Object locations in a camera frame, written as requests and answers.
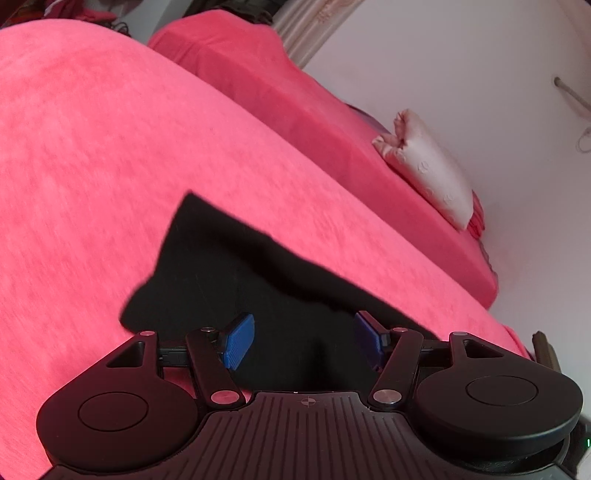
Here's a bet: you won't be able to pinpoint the wall pipe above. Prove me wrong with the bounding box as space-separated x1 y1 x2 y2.
553 76 591 112

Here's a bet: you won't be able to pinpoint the red hanging clothes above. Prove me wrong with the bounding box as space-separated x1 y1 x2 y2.
43 0 117 24

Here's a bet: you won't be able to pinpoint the pale pink pillow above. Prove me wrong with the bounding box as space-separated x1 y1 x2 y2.
372 109 474 231

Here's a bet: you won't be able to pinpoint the pink bed sheet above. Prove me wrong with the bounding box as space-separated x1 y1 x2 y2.
148 10 498 307

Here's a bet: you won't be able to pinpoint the beige patterned curtain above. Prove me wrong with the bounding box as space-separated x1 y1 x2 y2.
273 0 363 68

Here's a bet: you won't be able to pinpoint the black pants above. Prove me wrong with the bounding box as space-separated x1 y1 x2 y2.
120 194 435 392

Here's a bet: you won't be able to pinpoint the red folded cloth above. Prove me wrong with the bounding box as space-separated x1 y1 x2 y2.
467 191 486 240

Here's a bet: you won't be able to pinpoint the pink fleece blanket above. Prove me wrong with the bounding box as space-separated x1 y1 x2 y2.
1 20 525 479

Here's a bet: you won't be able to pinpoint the olive green cushion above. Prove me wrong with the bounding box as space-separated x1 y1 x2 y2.
532 331 561 372

